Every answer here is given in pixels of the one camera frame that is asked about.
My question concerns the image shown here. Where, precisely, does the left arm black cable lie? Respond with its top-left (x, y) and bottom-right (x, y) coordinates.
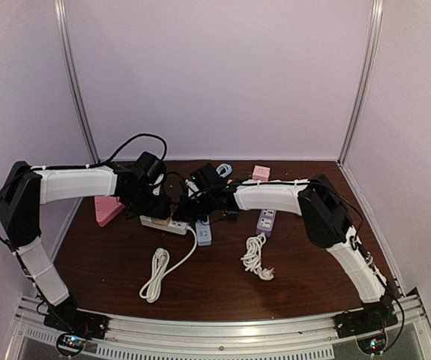
top-left (0, 133), bottom-right (168, 245)

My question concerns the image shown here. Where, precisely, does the beige cube charger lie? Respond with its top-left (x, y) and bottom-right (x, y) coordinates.
top-left (151, 217), bottom-right (172, 227)

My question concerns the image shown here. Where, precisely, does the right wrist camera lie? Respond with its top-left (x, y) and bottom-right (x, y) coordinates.
top-left (190, 163), bottom-right (226, 191)

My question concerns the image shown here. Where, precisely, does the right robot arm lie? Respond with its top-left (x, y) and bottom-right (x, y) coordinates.
top-left (173, 175), bottom-right (388, 332)

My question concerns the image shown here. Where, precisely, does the left aluminium post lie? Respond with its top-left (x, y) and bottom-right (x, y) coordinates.
top-left (54, 0), bottom-right (100, 163)

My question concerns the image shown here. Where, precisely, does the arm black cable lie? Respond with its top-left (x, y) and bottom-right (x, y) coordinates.
top-left (164, 170), bottom-right (197, 203)
top-left (0, 133), bottom-right (168, 245)

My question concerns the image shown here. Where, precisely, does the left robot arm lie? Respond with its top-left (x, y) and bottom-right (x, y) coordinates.
top-left (0, 159), bottom-right (170, 333)

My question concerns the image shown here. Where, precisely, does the aluminium post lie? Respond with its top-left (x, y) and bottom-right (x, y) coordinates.
top-left (54, 0), bottom-right (100, 163)
top-left (338, 0), bottom-right (384, 167)

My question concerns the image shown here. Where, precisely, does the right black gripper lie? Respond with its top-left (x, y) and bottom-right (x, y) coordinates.
top-left (173, 191), bottom-right (217, 224)

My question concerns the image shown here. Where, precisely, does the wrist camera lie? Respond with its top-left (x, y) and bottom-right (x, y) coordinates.
top-left (132, 151), bottom-right (166, 186)
top-left (190, 163), bottom-right (226, 191)

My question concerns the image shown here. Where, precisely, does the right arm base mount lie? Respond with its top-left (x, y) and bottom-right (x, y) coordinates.
top-left (334, 300), bottom-right (398, 338)

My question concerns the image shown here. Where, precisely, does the pink cube socket adapter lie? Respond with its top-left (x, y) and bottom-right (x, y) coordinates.
top-left (252, 165), bottom-right (271, 182)

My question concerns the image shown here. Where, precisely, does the aluminium front rail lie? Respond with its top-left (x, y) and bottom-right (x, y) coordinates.
top-left (1, 295), bottom-right (431, 359)

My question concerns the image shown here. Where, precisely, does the black plug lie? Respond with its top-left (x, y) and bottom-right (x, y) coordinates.
top-left (223, 211), bottom-right (238, 222)

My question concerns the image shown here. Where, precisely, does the pink triangular power strip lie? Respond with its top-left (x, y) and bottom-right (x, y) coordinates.
top-left (94, 196), bottom-right (125, 227)

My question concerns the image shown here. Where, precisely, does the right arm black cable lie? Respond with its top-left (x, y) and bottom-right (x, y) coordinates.
top-left (164, 170), bottom-right (197, 203)

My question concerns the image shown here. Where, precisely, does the purple power strip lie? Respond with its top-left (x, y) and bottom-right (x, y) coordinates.
top-left (256, 209), bottom-right (277, 237)

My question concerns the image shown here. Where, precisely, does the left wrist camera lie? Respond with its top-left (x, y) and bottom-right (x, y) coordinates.
top-left (132, 151), bottom-right (166, 186)

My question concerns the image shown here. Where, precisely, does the right aluminium post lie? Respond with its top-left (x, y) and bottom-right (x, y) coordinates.
top-left (338, 0), bottom-right (384, 167)

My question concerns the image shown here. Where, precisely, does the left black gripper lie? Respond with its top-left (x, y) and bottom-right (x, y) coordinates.
top-left (126, 186), bottom-right (172, 221)

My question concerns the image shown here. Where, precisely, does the light blue power strip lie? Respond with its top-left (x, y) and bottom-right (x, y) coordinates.
top-left (196, 220), bottom-right (212, 247)

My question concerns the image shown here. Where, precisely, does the white power strip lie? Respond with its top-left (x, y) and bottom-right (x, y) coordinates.
top-left (139, 216), bottom-right (188, 236)

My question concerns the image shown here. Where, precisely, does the white cable of purple strip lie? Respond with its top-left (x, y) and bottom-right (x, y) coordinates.
top-left (241, 234), bottom-right (277, 281)

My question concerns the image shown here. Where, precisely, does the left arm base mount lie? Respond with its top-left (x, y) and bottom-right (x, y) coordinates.
top-left (43, 297), bottom-right (109, 340)

